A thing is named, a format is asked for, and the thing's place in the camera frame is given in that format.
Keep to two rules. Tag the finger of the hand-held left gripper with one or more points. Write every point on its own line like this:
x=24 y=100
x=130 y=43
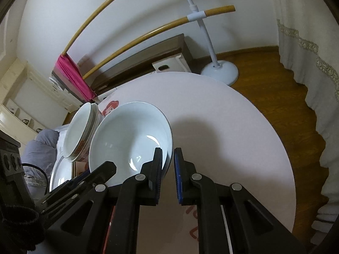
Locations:
x=68 y=199
x=103 y=170

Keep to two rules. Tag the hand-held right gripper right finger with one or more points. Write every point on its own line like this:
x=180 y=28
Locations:
x=178 y=180

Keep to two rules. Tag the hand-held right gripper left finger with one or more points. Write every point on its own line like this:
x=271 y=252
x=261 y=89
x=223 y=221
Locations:
x=156 y=182

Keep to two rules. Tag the grey-banded white plate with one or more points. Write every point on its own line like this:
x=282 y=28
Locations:
x=61 y=174

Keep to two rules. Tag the plain white deep plate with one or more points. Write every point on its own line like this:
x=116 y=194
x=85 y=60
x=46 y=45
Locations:
x=127 y=132

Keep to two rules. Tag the grey-banded white bowl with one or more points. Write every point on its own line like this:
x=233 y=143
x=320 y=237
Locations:
x=76 y=127
x=95 y=121

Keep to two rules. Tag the grey padded cloth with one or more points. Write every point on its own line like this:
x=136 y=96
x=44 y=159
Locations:
x=42 y=148

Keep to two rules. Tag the cream shelf cabinet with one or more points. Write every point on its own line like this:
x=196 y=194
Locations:
x=21 y=98

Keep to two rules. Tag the pink towel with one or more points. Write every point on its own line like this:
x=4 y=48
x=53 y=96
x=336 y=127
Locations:
x=76 y=79

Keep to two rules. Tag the white round fan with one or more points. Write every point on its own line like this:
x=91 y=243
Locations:
x=55 y=83

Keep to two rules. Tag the brown-topped white low cabinet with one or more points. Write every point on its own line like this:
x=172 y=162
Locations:
x=148 y=55

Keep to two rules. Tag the white floor lamp stand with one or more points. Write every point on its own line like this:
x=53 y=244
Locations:
x=209 y=47

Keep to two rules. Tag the white curtain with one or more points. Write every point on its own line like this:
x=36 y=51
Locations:
x=312 y=58

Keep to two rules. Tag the short wooden barre rail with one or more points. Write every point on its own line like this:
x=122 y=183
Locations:
x=159 y=27

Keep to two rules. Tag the long wooden barre rail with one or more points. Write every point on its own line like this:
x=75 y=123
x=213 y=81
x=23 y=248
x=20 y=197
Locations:
x=100 y=8

